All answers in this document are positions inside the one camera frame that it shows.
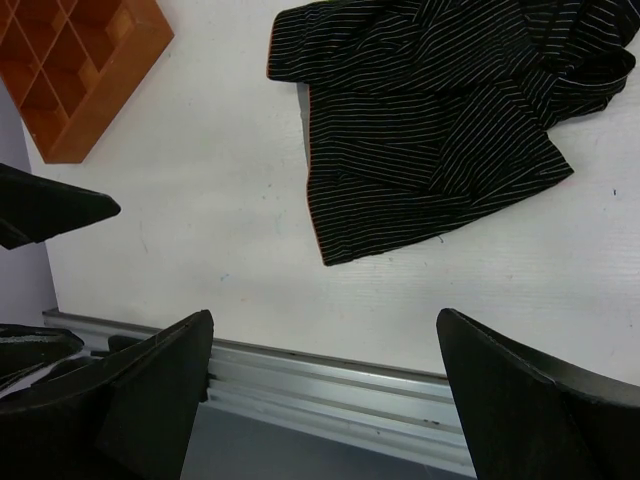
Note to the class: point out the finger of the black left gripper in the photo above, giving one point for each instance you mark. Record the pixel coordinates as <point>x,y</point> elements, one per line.
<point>35,209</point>

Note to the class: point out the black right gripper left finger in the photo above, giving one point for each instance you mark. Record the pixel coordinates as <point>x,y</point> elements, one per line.
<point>128,416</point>

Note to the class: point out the aluminium front rail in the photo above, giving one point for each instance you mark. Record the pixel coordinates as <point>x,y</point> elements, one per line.
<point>402,413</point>

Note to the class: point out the orange compartment tray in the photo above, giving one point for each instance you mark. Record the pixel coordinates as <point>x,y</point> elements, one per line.
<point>70,66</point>

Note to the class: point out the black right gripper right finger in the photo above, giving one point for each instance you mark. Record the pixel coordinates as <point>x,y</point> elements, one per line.
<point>528,415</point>

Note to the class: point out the black striped underwear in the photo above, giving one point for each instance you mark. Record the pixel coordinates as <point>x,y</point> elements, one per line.
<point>425,116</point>

